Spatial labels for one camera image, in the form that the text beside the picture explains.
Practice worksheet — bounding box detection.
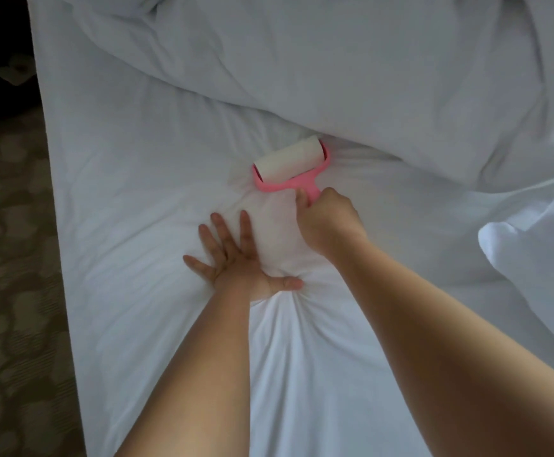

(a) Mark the person's left hand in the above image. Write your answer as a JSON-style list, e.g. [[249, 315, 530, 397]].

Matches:
[[182, 210, 305, 303]]

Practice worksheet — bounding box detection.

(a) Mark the person's right hand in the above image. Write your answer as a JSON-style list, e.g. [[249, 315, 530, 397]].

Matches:
[[295, 186, 371, 263]]

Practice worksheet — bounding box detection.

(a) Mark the pink lint roller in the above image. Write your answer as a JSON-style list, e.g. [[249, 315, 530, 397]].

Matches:
[[251, 135, 332, 204]]

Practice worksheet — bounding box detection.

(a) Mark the white bed sheet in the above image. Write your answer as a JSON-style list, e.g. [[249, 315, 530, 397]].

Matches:
[[26, 0, 554, 457]]

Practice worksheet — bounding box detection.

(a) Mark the white pillow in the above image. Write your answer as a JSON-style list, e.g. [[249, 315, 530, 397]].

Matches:
[[477, 176, 554, 368]]

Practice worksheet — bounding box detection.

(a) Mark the person's right forearm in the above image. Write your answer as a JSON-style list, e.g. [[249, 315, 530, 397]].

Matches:
[[332, 237, 554, 457]]

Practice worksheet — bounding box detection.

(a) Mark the person's left forearm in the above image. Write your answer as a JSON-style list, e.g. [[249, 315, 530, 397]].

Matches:
[[115, 281, 254, 457]]

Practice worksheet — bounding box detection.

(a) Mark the white duvet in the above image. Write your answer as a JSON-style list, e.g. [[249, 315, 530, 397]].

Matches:
[[53, 0, 554, 194]]

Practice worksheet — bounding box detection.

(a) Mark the white paper under nightstand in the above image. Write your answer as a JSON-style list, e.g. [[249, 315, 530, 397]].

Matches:
[[0, 54, 38, 88]]

